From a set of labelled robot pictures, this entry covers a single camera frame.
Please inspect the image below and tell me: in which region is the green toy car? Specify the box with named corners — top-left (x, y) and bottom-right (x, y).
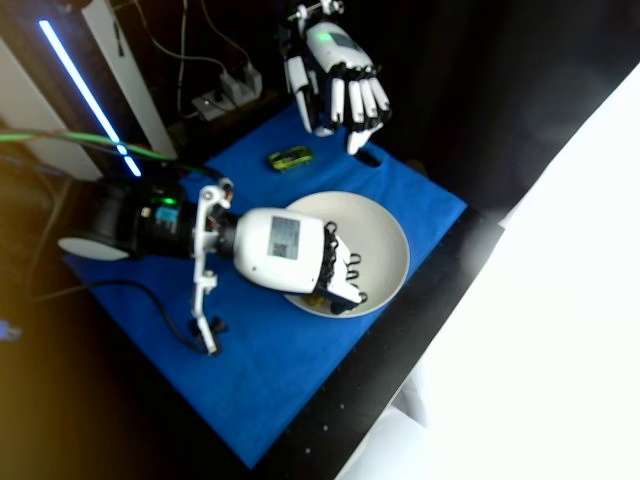
top-left (268, 145), bottom-right (315, 173)

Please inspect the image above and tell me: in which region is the white power strip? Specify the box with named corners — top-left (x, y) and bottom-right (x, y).
top-left (192, 64), bottom-right (264, 121)

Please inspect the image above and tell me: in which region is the blue light strip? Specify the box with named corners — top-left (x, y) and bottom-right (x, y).
top-left (38, 19), bottom-right (144, 177)

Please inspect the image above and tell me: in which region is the white round plate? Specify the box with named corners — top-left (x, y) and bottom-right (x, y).
top-left (282, 191), bottom-right (411, 319)

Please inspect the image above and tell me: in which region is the white post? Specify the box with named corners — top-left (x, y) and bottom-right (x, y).
top-left (82, 0), bottom-right (177, 160)

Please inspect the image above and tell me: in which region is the blue cloth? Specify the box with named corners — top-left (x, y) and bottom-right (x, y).
top-left (62, 102), bottom-right (469, 470)

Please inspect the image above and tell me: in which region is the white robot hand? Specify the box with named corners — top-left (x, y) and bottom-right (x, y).
top-left (233, 206), bottom-right (370, 317)
top-left (283, 19), bottom-right (394, 156)

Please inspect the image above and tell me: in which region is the green cable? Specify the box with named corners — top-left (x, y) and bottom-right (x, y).
top-left (0, 127), bottom-right (224, 179)

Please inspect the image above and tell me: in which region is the thin yellow cable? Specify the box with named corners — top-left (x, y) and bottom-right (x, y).
top-left (134, 0), bottom-right (251, 119)

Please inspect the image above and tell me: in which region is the black cable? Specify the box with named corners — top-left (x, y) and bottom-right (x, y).
top-left (29, 278), bottom-right (229, 354)

